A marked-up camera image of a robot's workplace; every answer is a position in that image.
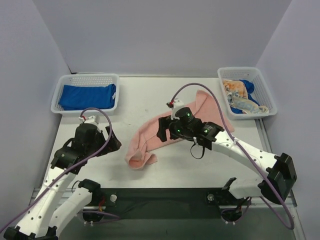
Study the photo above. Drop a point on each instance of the blue towel in right basket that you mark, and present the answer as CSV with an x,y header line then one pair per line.
x,y
250,87

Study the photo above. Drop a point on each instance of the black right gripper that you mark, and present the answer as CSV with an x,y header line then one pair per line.
x,y
163,128

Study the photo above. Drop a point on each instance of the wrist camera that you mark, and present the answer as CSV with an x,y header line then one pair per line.
x,y
175,105
93,119

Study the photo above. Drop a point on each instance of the orange patterned towel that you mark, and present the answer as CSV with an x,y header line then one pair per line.
x,y
237,97

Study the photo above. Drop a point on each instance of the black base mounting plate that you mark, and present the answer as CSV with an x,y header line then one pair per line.
x,y
163,204

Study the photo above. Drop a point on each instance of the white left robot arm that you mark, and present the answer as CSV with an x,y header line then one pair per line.
x,y
45,218

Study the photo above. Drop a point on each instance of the white left plastic basket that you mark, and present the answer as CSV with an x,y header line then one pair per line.
x,y
83,79

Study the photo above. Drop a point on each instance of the white right plastic basket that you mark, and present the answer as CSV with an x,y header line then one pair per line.
x,y
261,93

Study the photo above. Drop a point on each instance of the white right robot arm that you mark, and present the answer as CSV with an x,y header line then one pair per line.
x,y
276,173

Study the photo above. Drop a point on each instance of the pink towel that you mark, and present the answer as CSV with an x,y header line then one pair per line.
x,y
145,140

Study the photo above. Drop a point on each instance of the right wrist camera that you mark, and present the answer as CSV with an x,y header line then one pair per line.
x,y
175,105

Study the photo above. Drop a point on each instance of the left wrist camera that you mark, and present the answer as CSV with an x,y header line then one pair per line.
x,y
93,119

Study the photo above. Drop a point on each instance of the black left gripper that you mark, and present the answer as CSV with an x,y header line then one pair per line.
x,y
110,140

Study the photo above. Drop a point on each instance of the white plastic basket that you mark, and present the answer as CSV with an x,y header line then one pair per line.
x,y
83,79
261,93

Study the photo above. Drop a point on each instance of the folded blue towel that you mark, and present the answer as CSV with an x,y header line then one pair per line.
x,y
82,97

